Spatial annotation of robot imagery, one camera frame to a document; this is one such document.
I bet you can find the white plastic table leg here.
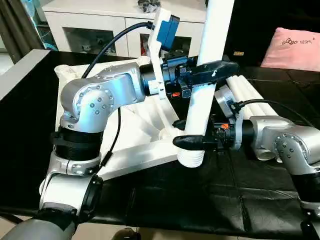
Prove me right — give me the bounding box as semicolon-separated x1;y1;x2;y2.
229;75;264;110
177;0;236;168
225;77;277;162
234;74;267;102

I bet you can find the white plastic table top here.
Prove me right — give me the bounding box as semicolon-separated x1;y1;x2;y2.
52;57;201;181

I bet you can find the black work mat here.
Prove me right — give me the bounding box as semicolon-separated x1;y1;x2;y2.
0;49;320;236

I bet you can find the dark ornament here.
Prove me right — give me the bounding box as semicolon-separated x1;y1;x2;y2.
137;0;162;13

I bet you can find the black furniture with yellow label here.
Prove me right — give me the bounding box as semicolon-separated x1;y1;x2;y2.
205;0;320;68

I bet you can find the pink pillow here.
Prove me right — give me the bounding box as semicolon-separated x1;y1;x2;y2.
260;27;320;73

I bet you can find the white cabinet with glass doors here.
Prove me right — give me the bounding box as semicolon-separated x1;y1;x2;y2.
42;0;208;61

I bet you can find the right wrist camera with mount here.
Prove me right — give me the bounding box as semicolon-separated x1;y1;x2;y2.
214;84;245;120

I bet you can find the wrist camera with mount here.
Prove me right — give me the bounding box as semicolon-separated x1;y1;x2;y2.
214;84;245;120
147;7;181;103

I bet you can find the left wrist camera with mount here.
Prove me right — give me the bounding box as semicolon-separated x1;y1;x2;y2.
147;7;181;103

